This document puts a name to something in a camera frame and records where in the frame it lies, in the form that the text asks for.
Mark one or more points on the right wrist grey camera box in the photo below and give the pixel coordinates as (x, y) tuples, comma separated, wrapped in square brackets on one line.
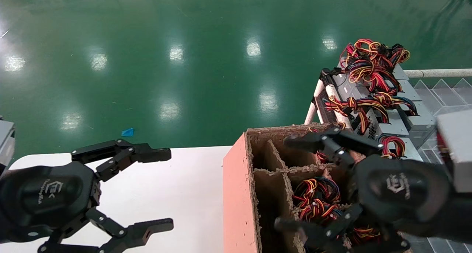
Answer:
[(457, 149)]

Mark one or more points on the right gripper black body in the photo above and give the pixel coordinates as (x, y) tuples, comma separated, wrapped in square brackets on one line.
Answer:
[(402, 190)]

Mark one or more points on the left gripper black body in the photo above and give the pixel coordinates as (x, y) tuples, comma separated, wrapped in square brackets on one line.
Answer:
[(40, 197)]

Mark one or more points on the brown cardboard box with dividers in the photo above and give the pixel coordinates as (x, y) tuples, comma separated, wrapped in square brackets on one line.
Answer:
[(239, 201)]

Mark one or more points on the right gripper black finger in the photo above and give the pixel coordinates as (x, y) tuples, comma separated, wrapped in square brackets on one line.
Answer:
[(306, 141), (302, 231)]

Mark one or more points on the black pipe joint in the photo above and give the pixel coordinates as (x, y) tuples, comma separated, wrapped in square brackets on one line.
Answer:
[(326, 76)]

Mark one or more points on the left wrist grey camera box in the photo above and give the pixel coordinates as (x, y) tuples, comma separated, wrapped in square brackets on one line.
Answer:
[(6, 142)]

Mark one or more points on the blue paper scrap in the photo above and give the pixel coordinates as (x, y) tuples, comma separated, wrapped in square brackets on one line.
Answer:
[(128, 132)]

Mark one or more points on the clear ribbed shelf panel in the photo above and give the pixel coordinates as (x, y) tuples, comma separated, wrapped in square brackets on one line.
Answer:
[(450, 96)]

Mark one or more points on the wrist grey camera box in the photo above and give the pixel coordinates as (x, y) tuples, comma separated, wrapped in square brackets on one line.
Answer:
[(6, 142), (457, 149)]

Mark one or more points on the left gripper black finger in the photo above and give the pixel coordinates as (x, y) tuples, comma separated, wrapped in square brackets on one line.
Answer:
[(155, 154), (151, 227)]

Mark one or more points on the vented grey power supply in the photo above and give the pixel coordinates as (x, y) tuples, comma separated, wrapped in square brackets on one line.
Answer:
[(391, 125)]

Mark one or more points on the white rack pipe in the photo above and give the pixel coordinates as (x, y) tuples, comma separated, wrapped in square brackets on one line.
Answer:
[(313, 105), (442, 73), (339, 114)]

